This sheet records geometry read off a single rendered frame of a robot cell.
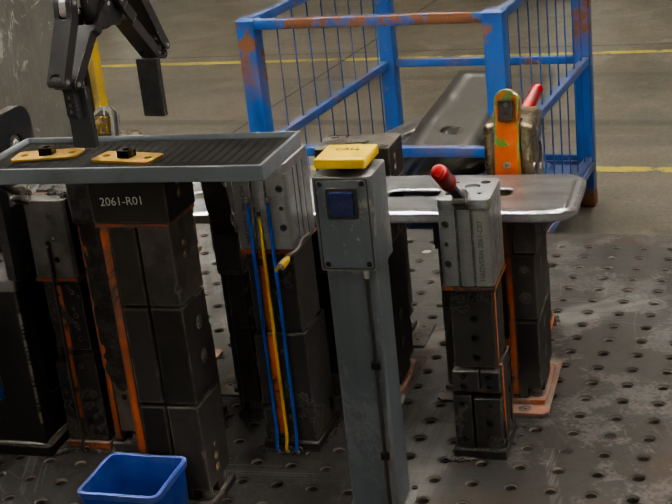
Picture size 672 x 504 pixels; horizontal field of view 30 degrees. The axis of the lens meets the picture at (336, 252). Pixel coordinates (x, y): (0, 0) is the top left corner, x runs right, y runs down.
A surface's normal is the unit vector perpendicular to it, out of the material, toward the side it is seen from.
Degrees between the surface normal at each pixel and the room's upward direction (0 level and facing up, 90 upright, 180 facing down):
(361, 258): 90
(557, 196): 0
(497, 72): 90
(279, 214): 90
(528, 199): 0
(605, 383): 0
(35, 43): 90
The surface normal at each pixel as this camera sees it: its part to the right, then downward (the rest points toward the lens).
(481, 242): -0.28, 0.36
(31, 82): 0.94, 0.02
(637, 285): -0.11, -0.93
